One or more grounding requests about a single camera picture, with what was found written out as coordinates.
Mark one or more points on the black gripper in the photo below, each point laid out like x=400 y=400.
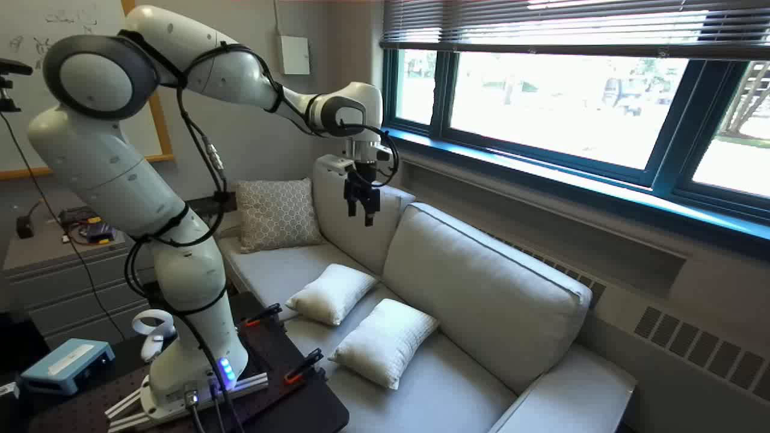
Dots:
x=362 y=180

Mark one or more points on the white striped pillow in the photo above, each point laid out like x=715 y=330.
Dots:
x=386 y=340
x=330 y=292

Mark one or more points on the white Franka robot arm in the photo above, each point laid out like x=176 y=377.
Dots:
x=104 y=169

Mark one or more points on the grey sofa seat cushion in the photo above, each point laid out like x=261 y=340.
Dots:
x=272 y=273
x=445 y=392

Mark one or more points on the black robot table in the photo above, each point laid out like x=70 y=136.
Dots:
x=313 y=405

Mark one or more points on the wide blue framed window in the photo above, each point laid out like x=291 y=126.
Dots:
x=561 y=103

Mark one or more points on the white VR controller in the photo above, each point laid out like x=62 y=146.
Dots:
x=153 y=326

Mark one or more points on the black device with orange parts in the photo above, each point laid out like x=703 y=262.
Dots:
x=88 y=228

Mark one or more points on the dark window blinds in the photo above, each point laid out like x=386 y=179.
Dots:
x=561 y=19

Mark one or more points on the grey fabric sofa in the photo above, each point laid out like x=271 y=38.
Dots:
x=579 y=392

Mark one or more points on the grey drawer cabinet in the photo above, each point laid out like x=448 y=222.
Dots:
x=56 y=279

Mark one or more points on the light blue box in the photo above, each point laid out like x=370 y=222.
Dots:
x=69 y=362

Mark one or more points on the small black desk item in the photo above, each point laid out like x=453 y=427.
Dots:
x=25 y=226

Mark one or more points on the wood framed whiteboard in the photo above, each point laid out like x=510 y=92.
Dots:
x=25 y=31

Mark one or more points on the black wall power strip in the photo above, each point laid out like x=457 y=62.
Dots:
x=224 y=202

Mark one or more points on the white wall box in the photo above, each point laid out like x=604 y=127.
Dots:
x=295 y=54

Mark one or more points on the wall heater vent grille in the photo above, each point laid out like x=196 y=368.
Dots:
x=706 y=348

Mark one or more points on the black camera on stand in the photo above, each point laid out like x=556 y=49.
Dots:
x=12 y=73

